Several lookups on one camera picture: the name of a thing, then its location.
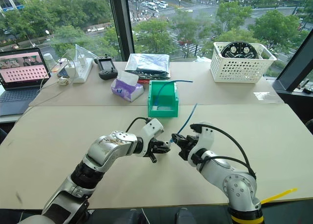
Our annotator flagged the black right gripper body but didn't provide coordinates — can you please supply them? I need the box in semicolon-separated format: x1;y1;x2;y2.
185;134;200;161

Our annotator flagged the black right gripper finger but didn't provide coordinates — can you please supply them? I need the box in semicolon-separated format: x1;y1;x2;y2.
171;133;188;144
178;143;190;160

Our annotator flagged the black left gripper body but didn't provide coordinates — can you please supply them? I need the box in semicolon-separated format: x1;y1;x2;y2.
146;138;160;164

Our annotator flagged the thin blue cable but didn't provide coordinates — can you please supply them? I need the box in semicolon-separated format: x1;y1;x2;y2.
170;102;199;143
153;80;194;106

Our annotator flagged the green plastic bin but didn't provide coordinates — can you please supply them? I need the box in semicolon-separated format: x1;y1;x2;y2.
147;80;180;118

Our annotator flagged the purple tissue pack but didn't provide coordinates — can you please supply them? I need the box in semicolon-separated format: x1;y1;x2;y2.
110;70;145;103

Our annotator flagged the folded silver blue bag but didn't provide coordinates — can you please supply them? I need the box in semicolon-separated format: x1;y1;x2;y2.
124;53;171;79

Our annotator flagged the clear crumpled plastic bag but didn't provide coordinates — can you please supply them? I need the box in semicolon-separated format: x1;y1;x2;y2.
193;55;212;64

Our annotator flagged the white perforated plastic basket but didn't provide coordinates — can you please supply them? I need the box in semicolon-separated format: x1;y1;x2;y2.
209;41;278;84

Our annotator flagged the black remote controller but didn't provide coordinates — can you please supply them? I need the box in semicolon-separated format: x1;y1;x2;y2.
93;53;119;81

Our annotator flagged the yellow plastic strip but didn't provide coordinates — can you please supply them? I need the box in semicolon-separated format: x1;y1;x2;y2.
260;187;299;205

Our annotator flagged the white power strip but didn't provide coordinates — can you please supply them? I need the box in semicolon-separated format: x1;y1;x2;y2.
71;57;94;84

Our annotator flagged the black round circuit plate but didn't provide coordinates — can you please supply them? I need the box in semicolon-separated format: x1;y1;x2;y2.
221;41;258;61

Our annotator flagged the small white blue box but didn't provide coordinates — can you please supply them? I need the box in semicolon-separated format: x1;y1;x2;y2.
57;62;71;78

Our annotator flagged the clear plastic cup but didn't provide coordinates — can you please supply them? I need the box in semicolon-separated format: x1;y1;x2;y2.
43;53;56;71

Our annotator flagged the open laptop computer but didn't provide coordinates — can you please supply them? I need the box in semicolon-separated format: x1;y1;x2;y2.
0;47;52;117

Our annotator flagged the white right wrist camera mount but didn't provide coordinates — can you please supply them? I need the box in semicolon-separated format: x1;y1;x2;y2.
188;121;216;166

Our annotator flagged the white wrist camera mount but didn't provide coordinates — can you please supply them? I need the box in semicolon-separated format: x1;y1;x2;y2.
188;121;216;166
140;118;164;158

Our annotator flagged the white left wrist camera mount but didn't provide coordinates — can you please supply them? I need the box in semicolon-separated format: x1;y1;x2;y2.
140;118;164;158

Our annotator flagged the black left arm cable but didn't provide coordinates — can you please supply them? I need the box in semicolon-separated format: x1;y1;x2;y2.
125;116;153;134

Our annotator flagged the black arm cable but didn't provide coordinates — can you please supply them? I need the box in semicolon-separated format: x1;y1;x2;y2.
125;116;153;134
190;123;257;181

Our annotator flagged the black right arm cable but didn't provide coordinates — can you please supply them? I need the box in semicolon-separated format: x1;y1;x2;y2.
190;123;257;181

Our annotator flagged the dark window frame post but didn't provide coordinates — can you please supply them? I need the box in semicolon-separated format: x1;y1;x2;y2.
108;0;135;62

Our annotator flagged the thin white cable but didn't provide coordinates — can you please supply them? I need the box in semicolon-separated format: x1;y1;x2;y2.
28;48;85;106

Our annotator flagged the slanted dark window frame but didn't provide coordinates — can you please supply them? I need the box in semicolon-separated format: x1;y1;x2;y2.
275;30;313;92

